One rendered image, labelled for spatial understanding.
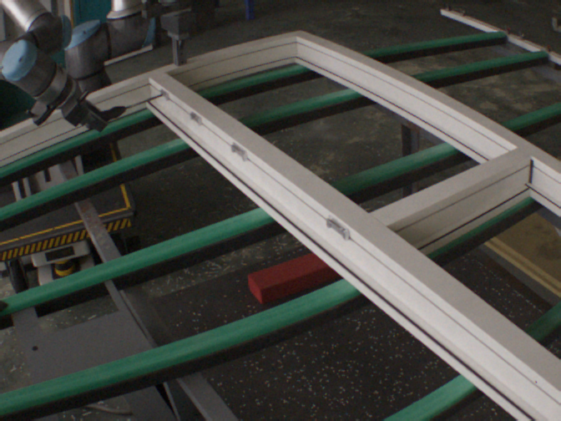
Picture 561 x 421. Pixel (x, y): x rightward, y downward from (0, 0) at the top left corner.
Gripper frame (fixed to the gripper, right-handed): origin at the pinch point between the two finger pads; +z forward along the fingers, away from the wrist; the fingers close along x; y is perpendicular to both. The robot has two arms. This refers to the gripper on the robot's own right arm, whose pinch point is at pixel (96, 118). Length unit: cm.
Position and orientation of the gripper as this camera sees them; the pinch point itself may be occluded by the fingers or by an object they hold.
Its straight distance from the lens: 152.4
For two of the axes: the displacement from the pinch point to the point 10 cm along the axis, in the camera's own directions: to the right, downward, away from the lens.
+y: 7.5, -6.6, -1.1
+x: -5.1, -6.7, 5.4
